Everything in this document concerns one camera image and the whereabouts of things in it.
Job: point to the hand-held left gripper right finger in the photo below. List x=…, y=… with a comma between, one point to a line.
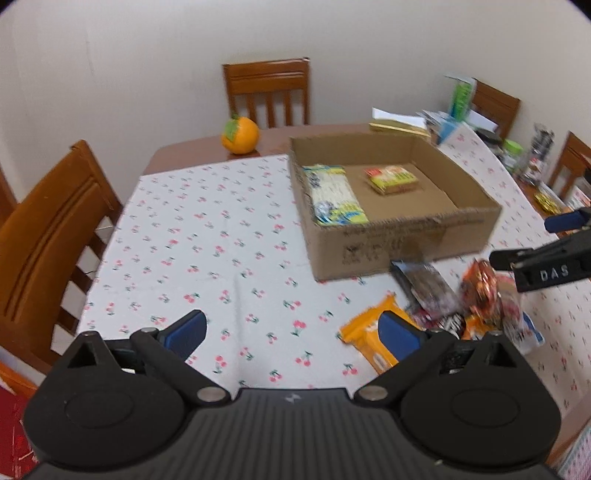
x=398, y=336

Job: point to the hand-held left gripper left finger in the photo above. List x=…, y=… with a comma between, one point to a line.
x=187, y=331

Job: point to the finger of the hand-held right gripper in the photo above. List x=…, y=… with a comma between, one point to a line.
x=510, y=259
x=561, y=221

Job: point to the orange snack packet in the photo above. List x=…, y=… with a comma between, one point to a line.
x=364, y=333

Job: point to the brown orange snack bag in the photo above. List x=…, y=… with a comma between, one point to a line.
x=482, y=286

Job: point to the black red snack packet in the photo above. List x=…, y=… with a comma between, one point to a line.
x=441, y=322

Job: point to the white red snack packet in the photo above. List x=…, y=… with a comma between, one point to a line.
x=513, y=307

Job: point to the dark silver snack packet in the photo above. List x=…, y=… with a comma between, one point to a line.
x=427, y=286

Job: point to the cardboard box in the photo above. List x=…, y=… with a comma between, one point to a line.
x=392, y=249

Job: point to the gold foil wrappers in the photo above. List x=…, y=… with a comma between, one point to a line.
x=549, y=201

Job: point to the wooden dining chair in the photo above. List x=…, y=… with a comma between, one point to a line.
x=572, y=161
x=46, y=230
x=496, y=106
x=265, y=87

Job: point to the clear plastic bag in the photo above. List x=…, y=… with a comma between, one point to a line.
x=539, y=150

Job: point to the green lid jar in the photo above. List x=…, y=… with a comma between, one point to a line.
x=512, y=154

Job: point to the cherry print tablecloth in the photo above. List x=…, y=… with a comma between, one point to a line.
x=207, y=230

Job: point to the black lid jar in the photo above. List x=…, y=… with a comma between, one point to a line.
x=489, y=139

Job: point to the pile of white papers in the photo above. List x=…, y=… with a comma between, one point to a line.
x=478, y=121

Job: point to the green yellow biscuit packet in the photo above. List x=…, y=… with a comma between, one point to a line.
x=391, y=180

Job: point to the light blue box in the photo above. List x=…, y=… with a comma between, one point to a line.
x=447, y=130

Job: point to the yellow white noodle packet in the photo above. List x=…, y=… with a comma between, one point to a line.
x=332, y=194

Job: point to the green white carton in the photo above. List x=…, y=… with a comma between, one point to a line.
x=461, y=99

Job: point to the gold tissue box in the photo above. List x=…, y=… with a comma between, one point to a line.
x=399, y=128

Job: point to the red floor mat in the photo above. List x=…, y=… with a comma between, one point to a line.
x=14, y=415

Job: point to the orange fruit with leaf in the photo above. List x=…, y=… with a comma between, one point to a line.
x=241, y=134

